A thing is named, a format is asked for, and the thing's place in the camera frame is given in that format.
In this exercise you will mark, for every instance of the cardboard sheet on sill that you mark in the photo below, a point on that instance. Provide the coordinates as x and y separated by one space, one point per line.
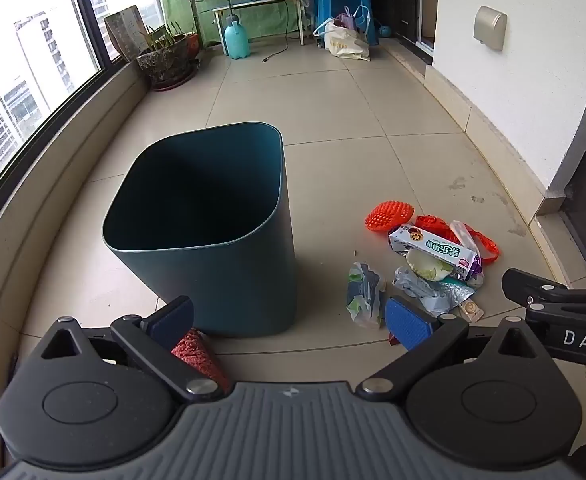
127 32

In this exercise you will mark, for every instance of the white bowl lid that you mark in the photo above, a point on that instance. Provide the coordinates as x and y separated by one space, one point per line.
426 266

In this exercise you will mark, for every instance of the white shopping bag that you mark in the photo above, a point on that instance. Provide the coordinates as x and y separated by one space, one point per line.
346 35

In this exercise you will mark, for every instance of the grey plastic bag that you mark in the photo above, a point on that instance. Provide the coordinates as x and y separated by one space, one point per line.
437 298

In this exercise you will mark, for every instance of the beige wall socket cover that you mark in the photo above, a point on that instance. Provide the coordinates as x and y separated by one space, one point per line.
490 27

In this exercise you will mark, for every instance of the clear white plastic wrapper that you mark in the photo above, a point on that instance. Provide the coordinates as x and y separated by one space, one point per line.
465 238

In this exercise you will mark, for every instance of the dark ceramic plant pot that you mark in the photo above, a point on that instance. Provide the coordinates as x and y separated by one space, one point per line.
168 64

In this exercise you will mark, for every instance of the teal spray bottle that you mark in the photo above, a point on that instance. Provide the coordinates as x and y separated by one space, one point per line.
236 41

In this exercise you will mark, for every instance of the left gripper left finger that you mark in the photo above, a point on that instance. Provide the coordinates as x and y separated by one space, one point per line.
149 341

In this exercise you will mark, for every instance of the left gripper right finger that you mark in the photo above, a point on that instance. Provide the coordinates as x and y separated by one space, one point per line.
430 343

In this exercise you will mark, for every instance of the blue plastic stool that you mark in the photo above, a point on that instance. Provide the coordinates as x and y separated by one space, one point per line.
323 9

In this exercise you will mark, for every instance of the white bench rack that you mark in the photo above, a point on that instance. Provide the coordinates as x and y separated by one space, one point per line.
260 19

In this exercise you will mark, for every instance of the red fluffy slipper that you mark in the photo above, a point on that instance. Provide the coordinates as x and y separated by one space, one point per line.
193 350

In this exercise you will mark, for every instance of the white green snack box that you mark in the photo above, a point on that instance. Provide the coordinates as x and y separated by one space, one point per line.
411 237

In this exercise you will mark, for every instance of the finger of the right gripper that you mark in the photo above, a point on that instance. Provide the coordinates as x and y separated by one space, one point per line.
524 288

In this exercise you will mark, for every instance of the white green plastic bag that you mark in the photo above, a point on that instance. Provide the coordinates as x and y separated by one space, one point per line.
364 296

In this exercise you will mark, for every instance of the red plastic bag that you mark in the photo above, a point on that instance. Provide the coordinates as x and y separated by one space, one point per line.
487 249

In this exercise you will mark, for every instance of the dark teal trash bin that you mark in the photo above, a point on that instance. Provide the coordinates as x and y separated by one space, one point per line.
205 214

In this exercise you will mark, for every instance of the orange foam fruit net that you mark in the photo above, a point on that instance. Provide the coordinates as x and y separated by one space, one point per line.
388 215

